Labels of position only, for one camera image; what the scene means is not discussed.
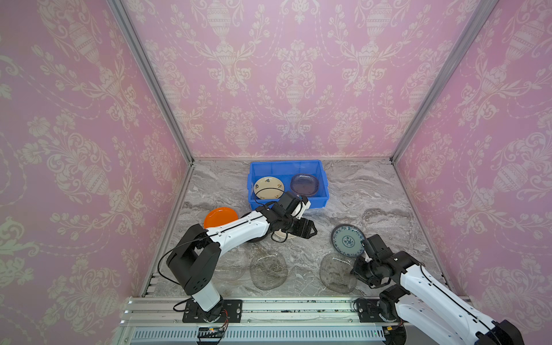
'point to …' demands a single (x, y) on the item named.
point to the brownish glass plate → (304, 184)
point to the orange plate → (220, 216)
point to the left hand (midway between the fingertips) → (311, 232)
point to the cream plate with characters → (269, 187)
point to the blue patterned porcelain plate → (346, 240)
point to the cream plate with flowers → (284, 234)
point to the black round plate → (256, 240)
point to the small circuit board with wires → (210, 335)
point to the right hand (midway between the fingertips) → (352, 272)
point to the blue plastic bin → (284, 171)
